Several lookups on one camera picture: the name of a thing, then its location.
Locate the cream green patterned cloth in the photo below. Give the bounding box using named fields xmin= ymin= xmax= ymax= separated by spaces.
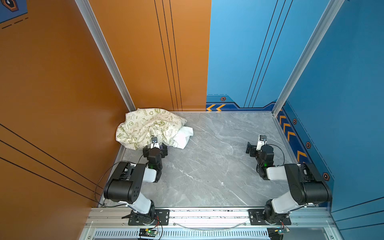
xmin=116 ymin=108 xmax=187 ymax=150

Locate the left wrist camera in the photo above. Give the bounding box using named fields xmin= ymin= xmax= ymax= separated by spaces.
xmin=150 ymin=137 xmax=160 ymax=149

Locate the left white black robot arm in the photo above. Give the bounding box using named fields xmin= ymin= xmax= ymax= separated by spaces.
xmin=104 ymin=144 xmax=168 ymax=226

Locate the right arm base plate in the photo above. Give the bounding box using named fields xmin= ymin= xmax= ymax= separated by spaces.
xmin=248 ymin=209 xmax=292 ymax=226

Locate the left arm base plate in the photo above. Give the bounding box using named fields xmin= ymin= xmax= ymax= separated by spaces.
xmin=128 ymin=209 xmax=170 ymax=226

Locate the right aluminium corner post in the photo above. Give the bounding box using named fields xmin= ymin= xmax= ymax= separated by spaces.
xmin=272 ymin=0 xmax=345 ymax=117

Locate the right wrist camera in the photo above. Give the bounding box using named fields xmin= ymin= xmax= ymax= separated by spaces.
xmin=256 ymin=135 xmax=267 ymax=151

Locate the green circuit board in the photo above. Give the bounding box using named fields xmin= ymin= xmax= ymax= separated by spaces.
xmin=267 ymin=227 xmax=291 ymax=240
xmin=139 ymin=229 xmax=159 ymax=239

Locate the white cloth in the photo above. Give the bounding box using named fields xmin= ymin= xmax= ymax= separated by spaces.
xmin=171 ymin=126 xmax=194 ymax=149

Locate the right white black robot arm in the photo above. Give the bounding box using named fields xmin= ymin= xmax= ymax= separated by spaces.
xmin=246 ymin=140 xmax=332 ymax=225

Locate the right green circuit board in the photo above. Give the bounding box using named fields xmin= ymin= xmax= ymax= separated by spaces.
xmin=267 ymin=227 xmax=291 ymax=240

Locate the left green circuit board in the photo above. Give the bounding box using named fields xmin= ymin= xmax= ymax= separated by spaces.
xmin=139 ymin=229 xmax=159 ymax=239

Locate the aluminium corner post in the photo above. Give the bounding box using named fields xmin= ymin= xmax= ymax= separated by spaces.
xmin=75 ymin=0 xmax=137 ymax=112
xmin=272 ymin=0 xmax=345 ymax=117

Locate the left aluminium corner post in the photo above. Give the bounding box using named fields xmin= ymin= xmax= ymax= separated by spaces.
xmin=75 ymin=0 xmax=137 ymax=112

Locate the aluminium front rail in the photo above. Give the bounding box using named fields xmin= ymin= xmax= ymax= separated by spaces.
xmin=80 ymin=207 xmax=343 ymax=240

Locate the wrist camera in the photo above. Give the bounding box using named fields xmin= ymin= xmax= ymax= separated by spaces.
xmin=150 ymin=137 xmax=160 ymax=149
xmin=256 ymin=135 xmax=267 ymax=151

